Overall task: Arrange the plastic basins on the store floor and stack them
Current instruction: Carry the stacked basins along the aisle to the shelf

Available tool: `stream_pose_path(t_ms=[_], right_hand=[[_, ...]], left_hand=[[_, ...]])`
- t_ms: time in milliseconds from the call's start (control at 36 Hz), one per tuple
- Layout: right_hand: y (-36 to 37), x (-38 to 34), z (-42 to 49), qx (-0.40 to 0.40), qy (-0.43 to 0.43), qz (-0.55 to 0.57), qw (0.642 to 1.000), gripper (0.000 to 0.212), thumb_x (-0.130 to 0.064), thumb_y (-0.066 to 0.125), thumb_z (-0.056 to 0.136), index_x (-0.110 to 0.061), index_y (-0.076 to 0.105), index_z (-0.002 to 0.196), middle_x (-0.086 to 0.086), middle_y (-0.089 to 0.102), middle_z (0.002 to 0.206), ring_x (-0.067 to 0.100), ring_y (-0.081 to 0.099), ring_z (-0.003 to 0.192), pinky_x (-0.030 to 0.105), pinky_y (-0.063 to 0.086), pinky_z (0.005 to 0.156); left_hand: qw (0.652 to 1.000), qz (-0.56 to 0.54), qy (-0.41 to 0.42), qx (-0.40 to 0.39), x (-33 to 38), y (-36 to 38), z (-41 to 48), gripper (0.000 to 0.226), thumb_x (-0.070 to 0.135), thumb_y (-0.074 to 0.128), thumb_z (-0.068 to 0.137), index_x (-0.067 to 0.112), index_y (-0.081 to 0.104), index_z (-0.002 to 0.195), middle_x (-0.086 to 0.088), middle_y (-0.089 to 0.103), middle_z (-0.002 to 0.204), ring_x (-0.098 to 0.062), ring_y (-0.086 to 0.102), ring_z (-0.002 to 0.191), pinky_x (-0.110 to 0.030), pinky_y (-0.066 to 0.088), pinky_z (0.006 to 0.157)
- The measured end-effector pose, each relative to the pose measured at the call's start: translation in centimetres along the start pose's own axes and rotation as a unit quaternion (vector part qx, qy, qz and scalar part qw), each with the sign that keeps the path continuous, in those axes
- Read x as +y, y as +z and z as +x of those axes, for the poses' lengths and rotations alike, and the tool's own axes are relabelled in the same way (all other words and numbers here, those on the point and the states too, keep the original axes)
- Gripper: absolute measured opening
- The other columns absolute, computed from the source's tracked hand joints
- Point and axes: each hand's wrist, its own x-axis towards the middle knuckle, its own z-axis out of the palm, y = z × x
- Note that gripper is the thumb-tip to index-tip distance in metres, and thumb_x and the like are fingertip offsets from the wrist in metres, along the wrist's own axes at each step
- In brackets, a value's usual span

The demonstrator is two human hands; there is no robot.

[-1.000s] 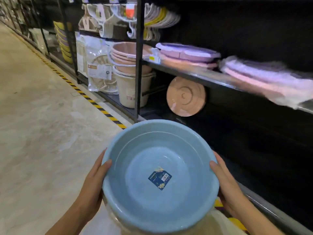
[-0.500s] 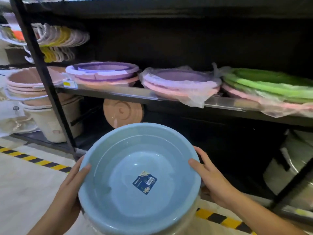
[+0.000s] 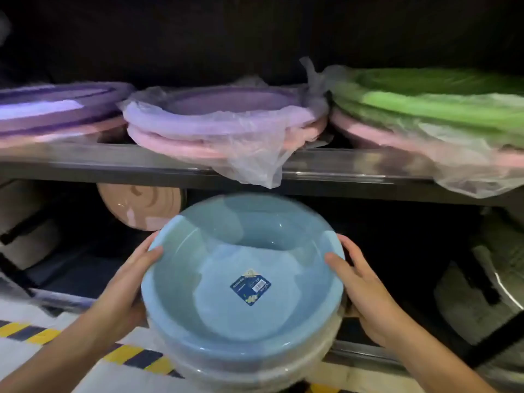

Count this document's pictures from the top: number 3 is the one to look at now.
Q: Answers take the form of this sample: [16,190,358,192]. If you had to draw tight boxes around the metal shelf board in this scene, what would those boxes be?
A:
[0,141,524,207]

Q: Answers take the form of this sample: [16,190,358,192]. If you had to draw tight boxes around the purple basin in plastic wrap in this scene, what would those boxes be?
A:
[118,76,330,189]

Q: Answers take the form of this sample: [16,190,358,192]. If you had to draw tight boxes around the person's right hand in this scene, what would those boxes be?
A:
[324,234,406,349]

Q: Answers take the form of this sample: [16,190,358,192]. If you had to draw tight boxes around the pink basin under green basin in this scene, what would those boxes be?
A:
[329,106,524,199]

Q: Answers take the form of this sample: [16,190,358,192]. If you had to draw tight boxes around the green basin in plastic wrap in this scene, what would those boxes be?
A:
[301,57,524,150]

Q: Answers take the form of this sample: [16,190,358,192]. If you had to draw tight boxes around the blue plastic basin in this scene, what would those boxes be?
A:
[141,193,345,367]

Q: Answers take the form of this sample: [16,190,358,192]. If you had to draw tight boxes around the person's right forearm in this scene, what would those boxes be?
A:
[383,319,498,393]

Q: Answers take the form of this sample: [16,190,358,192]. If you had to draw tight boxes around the pink basin in plastic wrap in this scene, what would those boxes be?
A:
[127,116,329,164]

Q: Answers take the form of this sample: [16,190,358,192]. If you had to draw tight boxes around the person's left forearm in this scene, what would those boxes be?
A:
[0,309,108,393]

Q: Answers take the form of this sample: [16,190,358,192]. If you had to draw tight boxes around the grey plastic basin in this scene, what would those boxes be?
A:
[434,209,524,381]

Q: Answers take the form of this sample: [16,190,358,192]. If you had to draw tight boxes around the pink ribbed plastic basin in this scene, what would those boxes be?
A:
[97,183,187,232]

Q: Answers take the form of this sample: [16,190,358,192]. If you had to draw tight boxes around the person's left hand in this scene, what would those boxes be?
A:
[88,231,164,344]

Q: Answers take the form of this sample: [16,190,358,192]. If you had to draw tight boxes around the white plastic basin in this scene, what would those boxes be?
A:
[147,307,346,393]

